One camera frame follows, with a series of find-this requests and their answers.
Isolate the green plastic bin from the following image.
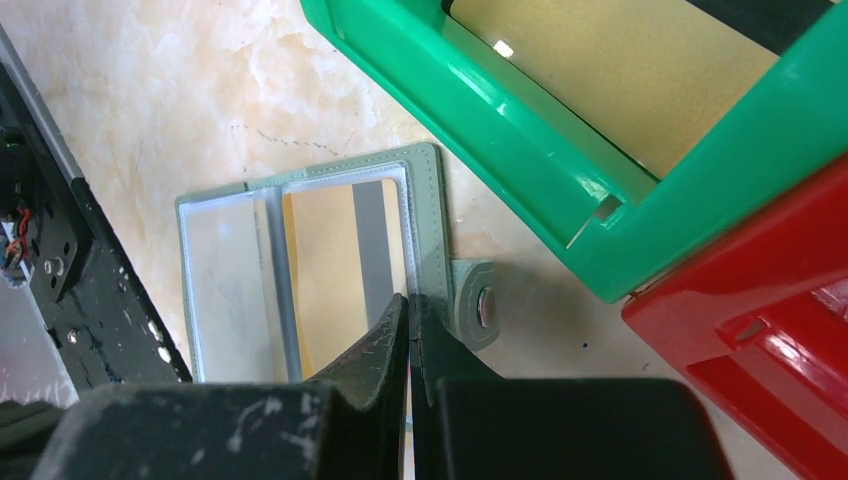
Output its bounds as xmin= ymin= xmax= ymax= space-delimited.
xmin=302 ymin=1 xmax=847 ymax=302

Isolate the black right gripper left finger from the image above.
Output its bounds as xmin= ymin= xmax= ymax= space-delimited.
xmin=33 ymin=295 xmax=409 ymax=479

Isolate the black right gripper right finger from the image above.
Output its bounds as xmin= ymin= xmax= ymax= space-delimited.
xmin=410 ymin=295 xmax=732 ymax=479

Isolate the red plastic bin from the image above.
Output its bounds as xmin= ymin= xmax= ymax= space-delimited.
xmin=622 ymin=157 xmax=847 ymax=479

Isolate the mint green card holder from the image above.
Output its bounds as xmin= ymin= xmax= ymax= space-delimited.
xmin=176 ymin=143 xmax=499 ymax=383

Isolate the gold card in holder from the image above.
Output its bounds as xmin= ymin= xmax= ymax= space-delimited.
xmin=283 ymin=179 xmax=408 ymax=378

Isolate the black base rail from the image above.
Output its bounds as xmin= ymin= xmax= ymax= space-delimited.
xmin=1 ymin=37 xmax=192 ymax=408

